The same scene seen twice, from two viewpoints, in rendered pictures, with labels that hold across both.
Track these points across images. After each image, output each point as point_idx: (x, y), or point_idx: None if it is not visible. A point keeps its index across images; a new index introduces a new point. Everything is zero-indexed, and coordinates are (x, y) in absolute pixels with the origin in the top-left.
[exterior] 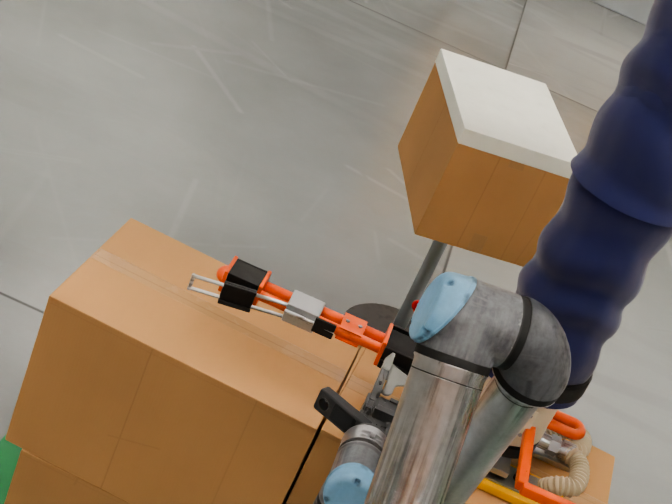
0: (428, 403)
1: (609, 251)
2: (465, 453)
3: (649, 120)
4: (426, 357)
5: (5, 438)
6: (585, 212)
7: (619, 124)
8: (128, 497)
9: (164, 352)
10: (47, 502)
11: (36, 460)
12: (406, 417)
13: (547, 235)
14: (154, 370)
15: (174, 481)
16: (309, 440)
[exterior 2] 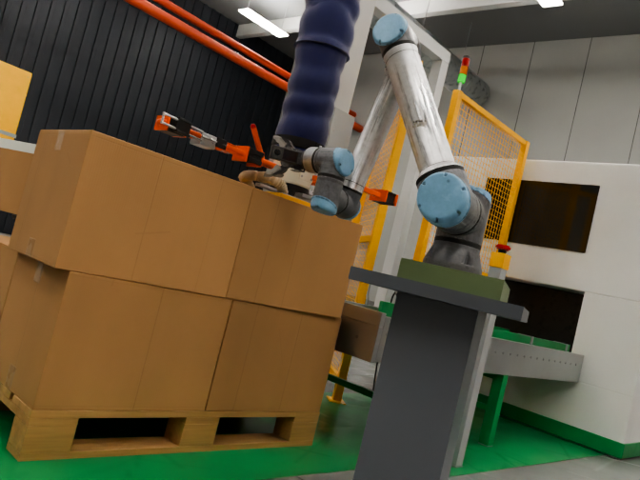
0: (416, 60)
1: (335, 71)
2: (387, 119)
3: (342, 6)
4: (404, 44)
5: (55, 266)
6: (323, 54)
7: (330, 10)
8: (150, 279)
9: (170, 157)
10: (90, 310)
11: (82, 275)
12: (411, 69)
13: (303, 74)
14: (165, 171)
15: (179, 253)
16: (250, 195)
